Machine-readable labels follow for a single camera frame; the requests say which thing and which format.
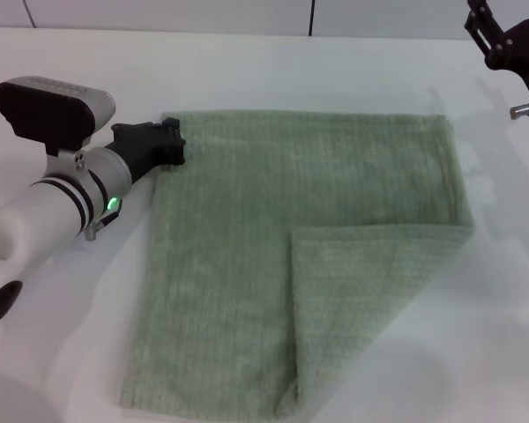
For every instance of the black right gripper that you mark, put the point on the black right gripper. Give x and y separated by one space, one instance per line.
524 48

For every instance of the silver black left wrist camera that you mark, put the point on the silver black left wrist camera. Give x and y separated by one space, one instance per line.
39 114

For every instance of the green terry towel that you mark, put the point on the green terry towel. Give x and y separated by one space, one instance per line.
269 220

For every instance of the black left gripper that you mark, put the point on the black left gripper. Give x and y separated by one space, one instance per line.
141 145

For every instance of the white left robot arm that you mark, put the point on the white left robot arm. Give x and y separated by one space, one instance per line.
39 211

